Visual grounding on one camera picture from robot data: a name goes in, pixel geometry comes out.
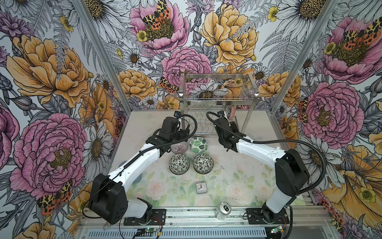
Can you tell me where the black white floral bowl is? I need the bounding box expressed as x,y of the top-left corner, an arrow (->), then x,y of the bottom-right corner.
224,105 -> 236,120

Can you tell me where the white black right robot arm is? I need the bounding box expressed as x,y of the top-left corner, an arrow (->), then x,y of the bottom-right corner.
206,111 -> 310,224

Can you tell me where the silver drink can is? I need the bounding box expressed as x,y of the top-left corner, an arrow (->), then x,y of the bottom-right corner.
215,201 -> 232,220

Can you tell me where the green leaf print bowl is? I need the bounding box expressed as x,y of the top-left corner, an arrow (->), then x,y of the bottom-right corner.
189,137 -> 209,154

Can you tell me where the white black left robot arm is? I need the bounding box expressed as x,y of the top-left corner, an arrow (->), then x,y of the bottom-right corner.
88,111 -> 198,225

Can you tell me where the black corrugated right cable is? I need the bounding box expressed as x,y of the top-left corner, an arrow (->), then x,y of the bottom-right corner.
205,111 -> 327,239

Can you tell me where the small square alarm clock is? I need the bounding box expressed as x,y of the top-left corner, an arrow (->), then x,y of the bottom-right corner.
196,181 -> 208,194

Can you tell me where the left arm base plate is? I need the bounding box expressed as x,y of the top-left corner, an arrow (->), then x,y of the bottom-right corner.
123,208 -> 167,226

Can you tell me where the white vented cable duct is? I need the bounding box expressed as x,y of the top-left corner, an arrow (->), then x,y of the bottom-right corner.
83,227 -> 267,239

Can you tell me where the black white patterned bowl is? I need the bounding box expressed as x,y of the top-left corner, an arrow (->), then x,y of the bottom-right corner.
193,154 -> 214,174

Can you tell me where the aluminium front rail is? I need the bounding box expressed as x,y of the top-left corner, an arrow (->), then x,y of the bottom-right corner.
79,205 -> 333,229

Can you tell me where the stainless steel dish rack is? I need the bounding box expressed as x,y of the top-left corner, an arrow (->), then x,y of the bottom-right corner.
180,73 -> 259,136

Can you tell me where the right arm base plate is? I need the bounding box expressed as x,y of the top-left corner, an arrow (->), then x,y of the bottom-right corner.
245,208 -> 290,225

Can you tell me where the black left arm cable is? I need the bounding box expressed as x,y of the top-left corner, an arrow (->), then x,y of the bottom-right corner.
82,114 -> 199,219

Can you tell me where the purple striped bowl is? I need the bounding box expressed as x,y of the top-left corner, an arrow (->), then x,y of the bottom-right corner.
171,141 -> 189,154

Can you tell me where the green circuit board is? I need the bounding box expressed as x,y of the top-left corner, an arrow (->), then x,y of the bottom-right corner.
134,228 -> 162,238

